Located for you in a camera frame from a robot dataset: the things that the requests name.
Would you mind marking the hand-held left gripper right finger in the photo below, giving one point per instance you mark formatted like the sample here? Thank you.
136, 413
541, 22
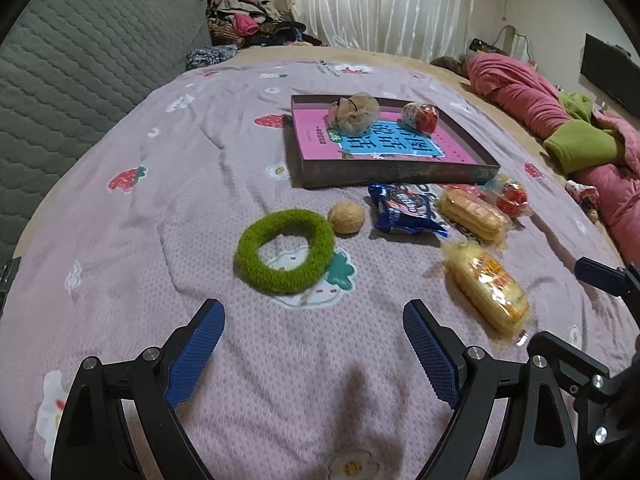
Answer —
432, 355

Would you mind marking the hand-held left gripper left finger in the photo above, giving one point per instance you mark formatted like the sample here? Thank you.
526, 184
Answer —
197, 355

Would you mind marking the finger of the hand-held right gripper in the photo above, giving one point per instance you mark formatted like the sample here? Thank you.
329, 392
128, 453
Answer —
597, 272
570, 355

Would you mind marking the red label yellow cake packet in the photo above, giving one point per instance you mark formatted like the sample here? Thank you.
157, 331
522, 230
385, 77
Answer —
487, 285

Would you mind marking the green fuzzy scrunchie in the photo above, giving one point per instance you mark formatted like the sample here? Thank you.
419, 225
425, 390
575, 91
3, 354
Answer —
250, 260

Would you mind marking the red egg toy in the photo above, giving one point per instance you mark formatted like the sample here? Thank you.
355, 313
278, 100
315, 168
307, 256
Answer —
512, 197
422, 117

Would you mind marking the clear-wrapped yellow cake packet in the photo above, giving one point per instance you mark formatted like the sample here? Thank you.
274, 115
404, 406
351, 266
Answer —
472, 212

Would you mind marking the blue cookie packet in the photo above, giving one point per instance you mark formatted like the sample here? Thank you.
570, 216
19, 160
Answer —
405, 207

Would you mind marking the walnut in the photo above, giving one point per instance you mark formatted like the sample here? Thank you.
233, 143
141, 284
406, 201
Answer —
346, 217

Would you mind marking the dark cardboard box tray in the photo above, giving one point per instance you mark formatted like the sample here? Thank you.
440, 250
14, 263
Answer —
390, 175

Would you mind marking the small doll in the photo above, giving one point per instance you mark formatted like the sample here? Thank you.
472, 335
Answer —
584, 197

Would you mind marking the pink quilt with green lining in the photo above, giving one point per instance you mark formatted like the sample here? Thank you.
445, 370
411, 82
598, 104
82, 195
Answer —
520, 95

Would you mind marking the lilac strawberry print blanket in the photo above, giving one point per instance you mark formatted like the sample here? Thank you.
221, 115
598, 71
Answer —
200, 160

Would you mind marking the black television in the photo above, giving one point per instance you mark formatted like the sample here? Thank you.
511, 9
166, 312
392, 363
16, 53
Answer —
610, 75

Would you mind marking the arched mirror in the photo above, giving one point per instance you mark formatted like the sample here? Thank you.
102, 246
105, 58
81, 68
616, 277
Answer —
515, 42

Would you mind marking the pink book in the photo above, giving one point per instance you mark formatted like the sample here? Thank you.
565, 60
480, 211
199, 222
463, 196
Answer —
320, 135

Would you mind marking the beige scrunchie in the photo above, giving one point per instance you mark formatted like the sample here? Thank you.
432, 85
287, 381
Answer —
357, 112

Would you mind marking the dark brown cloth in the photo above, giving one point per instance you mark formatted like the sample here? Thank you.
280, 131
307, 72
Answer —
447, 63

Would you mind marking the grey quilted headboard cover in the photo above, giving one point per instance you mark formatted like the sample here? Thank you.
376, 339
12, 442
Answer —
75, 85

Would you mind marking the dark floral cloth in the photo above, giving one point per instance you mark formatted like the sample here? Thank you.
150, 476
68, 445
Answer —
210, 55

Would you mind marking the pile of clothes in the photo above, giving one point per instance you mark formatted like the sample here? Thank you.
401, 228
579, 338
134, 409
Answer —
250, 22

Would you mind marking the white curtain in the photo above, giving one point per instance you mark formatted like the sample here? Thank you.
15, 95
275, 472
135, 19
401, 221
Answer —
390, 5

